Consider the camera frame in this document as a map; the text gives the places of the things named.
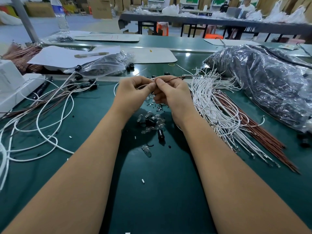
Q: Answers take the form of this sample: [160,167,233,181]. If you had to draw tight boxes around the grey laptop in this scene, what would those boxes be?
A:
[226,7,243,19]

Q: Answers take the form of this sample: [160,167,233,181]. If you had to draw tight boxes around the pile of small glass bulbs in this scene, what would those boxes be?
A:
[137,94,171,146]

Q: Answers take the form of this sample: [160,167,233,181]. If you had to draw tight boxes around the long grey table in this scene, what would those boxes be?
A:
[118,11,312,42]

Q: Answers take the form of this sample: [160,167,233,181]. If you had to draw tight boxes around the beige utility knife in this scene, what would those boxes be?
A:
[74,52,110,59]

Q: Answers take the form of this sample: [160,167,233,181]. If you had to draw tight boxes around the clear plastic water bottle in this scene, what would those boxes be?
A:
[50,0,71,34]

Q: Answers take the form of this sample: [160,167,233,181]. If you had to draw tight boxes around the large clear bag of parts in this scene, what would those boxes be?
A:
[203,44,312,133]

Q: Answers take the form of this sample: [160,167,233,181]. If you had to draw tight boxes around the white flat board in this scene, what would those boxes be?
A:
[119,47,178,64]

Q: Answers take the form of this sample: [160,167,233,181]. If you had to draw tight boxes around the person's right forearm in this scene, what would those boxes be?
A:
[172,112,312,234]

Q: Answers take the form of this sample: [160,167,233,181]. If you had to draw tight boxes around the thin brown wire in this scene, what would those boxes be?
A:
[137,75,195,90]

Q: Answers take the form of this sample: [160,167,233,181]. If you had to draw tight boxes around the white cardboard sheet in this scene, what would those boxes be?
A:
[72,33,142,42]

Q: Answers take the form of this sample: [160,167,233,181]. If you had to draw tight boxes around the white paper sheet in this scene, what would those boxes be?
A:
[27,45,121,69]

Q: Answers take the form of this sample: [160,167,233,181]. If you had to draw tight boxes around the pile of copper wires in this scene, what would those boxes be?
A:
[1,42,45,74]

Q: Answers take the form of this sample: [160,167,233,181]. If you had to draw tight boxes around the single glass bulb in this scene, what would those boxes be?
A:
[141,144,152,158]

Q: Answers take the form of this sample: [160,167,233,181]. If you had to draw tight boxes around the white foam box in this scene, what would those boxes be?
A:
[0,59,46,118]

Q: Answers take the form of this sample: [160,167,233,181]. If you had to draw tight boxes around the person's right hand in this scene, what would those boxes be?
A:
[153,75,195,127]

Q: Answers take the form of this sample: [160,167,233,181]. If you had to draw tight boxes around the bundle of white wires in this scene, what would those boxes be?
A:
[176,63,281,168]

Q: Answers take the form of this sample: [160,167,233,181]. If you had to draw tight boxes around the person's left forearm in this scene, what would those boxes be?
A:
[0,105,132,234]

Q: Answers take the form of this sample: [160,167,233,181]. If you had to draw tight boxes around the white plastic bag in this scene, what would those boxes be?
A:
[162,4,180,17]

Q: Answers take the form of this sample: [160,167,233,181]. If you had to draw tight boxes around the orange plastic stool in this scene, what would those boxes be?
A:
[156,22,169,37]

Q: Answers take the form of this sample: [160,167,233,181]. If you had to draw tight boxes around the grey metal post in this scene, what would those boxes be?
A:
[10,0,40,43]

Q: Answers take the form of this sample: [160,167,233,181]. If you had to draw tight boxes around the person's left hand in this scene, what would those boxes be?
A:
[114,76,157,116]

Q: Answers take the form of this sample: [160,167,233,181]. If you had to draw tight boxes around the black pen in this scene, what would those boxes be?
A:
[32,76,53,100]

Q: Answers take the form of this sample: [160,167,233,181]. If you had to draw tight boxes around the cardboard box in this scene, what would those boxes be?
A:
[87,0,113,20]

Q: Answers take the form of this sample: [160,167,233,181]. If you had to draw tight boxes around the small clear bag of sockets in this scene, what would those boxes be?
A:
[63,51,135,78]

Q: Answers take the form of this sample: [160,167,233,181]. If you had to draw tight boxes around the bundle of brown wires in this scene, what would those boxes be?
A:
[215,89,301,174]

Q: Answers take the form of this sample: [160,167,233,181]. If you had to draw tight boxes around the assembled white wire harnesses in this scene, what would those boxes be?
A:
[0,65,98,191]

